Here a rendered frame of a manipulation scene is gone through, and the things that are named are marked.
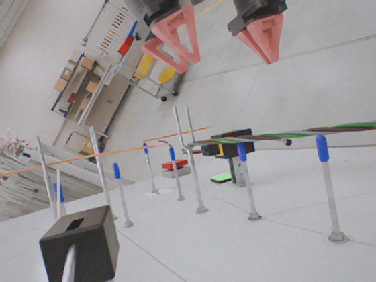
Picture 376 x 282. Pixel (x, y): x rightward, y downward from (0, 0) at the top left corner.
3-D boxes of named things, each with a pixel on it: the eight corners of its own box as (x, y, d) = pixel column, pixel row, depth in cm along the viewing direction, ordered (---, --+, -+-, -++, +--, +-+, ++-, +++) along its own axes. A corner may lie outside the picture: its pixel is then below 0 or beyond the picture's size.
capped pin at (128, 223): (123, 225, 37) (110, 163, 37) (135, 222, 37) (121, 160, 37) (122, 229, 36) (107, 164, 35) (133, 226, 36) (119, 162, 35)
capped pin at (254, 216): (246, 221, 30) (230, 143, 29) (250, 215, 31) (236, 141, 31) (259, 221, 29) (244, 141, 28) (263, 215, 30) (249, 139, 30)
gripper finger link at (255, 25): (268, 64, 46) (248, 9, 45) (245, 74, 52) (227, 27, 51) (297, 53, 48) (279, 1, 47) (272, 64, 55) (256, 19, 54)
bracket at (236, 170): (254, 183, 45) (248, 154, 44) (241, 187, 44) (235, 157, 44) (239, 180, 49) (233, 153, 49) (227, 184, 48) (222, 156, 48)
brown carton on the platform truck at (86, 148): (94, 145, 784) (83, 140, 769) (99, 142, 738) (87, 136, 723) (88, 158, 770) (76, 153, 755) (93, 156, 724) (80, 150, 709)
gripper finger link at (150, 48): (178, 75, 41) (142, 20, 39) (166, 85, 48) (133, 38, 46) (211, 52, 43) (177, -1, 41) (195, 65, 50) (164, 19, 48)
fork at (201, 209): (206, 207, 37) (184, 105, 36) (211, 211, 35) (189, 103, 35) (193, 212, 37) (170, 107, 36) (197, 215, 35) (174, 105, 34)
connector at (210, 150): (235, 150, 45) (233, 137, 44) (208, 156, 43) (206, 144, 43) (226, 150, 47) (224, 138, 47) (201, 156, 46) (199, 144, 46)
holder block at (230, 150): (256, 152, 45) (251, 127, 45) (225, 159, 43) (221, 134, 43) (242, 151, 49) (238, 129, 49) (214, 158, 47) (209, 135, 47)
